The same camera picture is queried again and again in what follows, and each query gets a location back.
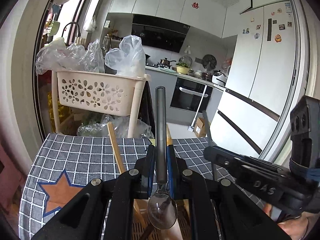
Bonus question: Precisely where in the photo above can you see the plain wooden chopstick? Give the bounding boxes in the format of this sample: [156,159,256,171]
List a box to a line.
[166,124,173,146]

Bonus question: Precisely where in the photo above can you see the white refrigerator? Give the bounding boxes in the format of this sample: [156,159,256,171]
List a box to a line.
[210,1,296,157]

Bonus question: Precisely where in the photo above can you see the crumpled plastic bags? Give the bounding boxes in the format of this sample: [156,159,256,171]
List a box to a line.
[35,37,105,75]

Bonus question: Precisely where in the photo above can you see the grey checkered tablecloth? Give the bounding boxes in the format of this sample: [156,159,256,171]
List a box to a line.
[18,132,266,240]

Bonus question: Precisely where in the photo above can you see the pink plastic stool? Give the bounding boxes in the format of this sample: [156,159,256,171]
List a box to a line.
[0,146,25,213]

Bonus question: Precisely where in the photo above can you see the beige utensil holder caddy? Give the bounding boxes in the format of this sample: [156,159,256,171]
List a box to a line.
[131,199,191,239]

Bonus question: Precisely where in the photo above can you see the beige flower-pattern rack basket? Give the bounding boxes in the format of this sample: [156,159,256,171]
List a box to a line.
[52,71,150,138]

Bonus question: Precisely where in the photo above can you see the black built-in oven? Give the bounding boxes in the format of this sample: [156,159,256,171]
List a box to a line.
[170,77,213,112]

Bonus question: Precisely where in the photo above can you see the black range hood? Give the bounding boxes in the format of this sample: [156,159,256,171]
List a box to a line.
[131,14,190,53]

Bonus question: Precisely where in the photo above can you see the small cardboard box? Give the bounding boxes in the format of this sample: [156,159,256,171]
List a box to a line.
[194,117,207,138]

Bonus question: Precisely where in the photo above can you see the person's right hand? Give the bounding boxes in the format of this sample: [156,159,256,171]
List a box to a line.
[278,212,319,240]

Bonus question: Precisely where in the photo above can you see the clear plastic bag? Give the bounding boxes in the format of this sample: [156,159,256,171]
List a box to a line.
[105,35,146,78]

